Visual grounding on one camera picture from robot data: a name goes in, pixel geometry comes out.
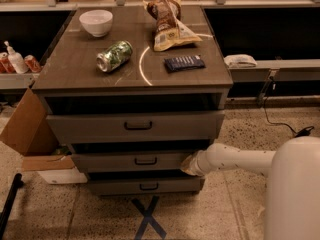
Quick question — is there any brown cardboard box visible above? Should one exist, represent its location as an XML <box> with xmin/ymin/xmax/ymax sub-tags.
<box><xmin>0</xmin><ymin>89</ymin><xmax>75</xmax><ymax>171</ymax></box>

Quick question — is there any black pole left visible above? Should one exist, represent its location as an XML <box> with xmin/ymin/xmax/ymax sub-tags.
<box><xmin>0</xmin><ymin>173</ymin><xmax>23</xmax><ymax>240</ymax></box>

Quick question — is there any green crushed soda can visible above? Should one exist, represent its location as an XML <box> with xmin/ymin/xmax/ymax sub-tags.
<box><xmin>96</xmin><ymin>40</ymin><xmax>133</xmax><ymax>73</ymax></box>

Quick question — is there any red soda can left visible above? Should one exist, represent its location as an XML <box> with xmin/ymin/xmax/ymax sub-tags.
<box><xmin>0</xmin><ymin>52</ymin><xmax>15</xmax><ymax>73</ymax></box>

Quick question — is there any white flat box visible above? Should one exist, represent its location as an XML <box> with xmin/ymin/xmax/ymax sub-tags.
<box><xmin>38</xmin><ymin>167</ymin><xmax>87</xmax><ymax>185</ymax></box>

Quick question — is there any red soda can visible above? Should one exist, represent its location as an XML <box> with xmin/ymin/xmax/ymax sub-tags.
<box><xmin>0</xmin><ymin>52</ymin><xmax>15</xmax><ymax>73</ymax></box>
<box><xmin>24</xmin><ymin>55</ymin><xmax>42</xmax><ymax>73</ymax></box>

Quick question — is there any white ceramic bowl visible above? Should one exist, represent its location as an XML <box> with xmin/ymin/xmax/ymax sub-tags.
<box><xmin>79</xmin><ymin>9</ymin><xmax>113</xmax><ymax>37</ymax></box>

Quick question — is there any grey bottom drawer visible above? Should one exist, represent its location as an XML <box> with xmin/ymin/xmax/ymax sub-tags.
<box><xmin>88</xmin><ymin>176</ymin><xmax>205</xmax><ymax>196</ymax></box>

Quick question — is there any grey top drawer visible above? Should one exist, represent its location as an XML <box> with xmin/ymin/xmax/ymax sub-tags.
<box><xmin>47</xmin><ymin>111</ymin><xmax>224</xmax><ymax>144</ymax></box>

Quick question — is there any grey drawer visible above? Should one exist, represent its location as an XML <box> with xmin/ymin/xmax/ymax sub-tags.
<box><xmin>71</xmin><ymin>151</ymin><xmax>190</xmax><ymax>173</ymax></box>
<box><xmin>88</xmin><ymin>176</ymin><xmax>205</xmax><ymax>196</ymax></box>
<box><xmin>47</xmin><ymin>111</ymin><xmax>224</xmax><ymax>144</ymax></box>

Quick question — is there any grey drawer cabinet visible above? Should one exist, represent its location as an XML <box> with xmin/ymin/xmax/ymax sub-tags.
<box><xmin>32</xmin><ymin>6</ymin><xmax>232</xmax><ymax>195</ymax></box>

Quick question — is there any black cable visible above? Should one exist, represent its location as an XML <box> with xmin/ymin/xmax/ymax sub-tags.
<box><xmin>261</xmin><ymin>80</ymin><xmax>298</xmax><ymax>136</ymax></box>

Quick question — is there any black power adapter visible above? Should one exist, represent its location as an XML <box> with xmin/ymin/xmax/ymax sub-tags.
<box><xmin>295</xmin><ymin>126</ymin><xmax>314</xmax><ymax>138</ymax></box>

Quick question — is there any dark blue snack bar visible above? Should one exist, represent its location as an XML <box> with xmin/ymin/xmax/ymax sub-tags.
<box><xmin>164</xmin><ymin>55</ymin><xmax>205</xmax><ymax>72</ymax></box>

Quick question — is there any blue tape cross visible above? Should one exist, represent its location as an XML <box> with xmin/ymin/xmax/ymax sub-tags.
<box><xmin>132</xmin><ymin>196</ymin><xmax>167</xmax><ymax>240</ymax></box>

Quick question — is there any white pump bottle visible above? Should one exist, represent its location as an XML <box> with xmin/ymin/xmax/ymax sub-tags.
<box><xmin>4</xmin><ymin>41</ymin><xmax>28</xmax><ymax>74</ymax></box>

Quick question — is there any brown chip bag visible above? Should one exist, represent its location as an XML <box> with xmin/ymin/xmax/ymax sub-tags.
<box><xmin>144</xmin><ymin>0</ymin><xmax>202</xmax><ymax>52</ymax></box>

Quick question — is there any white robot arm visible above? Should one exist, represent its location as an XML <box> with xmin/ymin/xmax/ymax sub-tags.
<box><xmin>181</xmin><ymin>136</ymin><xmax>320</xmax><ymax>240</ymax></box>

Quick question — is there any folded white cloth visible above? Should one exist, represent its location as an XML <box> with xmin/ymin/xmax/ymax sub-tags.
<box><xmin>224</xmin><ymin>54</ymin><xmax>257</xmax><ymax>68</ymax></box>

